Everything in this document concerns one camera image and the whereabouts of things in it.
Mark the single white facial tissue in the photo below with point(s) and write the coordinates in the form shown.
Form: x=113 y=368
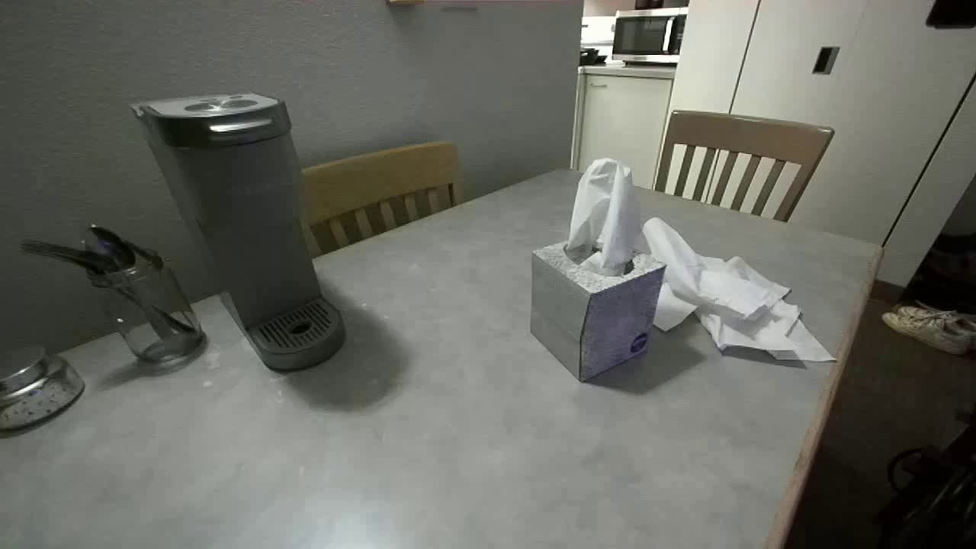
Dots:
x=608 y=208

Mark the grey cube tissue box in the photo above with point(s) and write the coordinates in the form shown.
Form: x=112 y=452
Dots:
x=584 y=315

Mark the light yellow wooden chair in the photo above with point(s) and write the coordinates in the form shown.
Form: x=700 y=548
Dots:
x=376 y=183

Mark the white kitchen cabinet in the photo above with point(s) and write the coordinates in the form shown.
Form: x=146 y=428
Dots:
x=623 y=122

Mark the crumpled white tissue pile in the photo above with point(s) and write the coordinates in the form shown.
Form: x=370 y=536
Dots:
x=736 y=299

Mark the grey pod coffee maker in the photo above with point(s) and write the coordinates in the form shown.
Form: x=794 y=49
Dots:
x=239 y=203

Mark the silver microwave oven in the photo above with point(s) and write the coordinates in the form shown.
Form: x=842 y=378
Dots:
x=648 y=36

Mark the brown slatted wooden chair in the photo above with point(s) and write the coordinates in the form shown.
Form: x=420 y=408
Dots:
x=750 y=137

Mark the glass jar with black lid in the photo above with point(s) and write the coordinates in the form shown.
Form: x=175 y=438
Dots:
x=154 y=308

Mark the white shoes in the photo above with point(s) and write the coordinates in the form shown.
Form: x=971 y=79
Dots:
x=934 y=327

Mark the black wall plate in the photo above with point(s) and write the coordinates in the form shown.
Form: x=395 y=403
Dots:
x=824 y=59

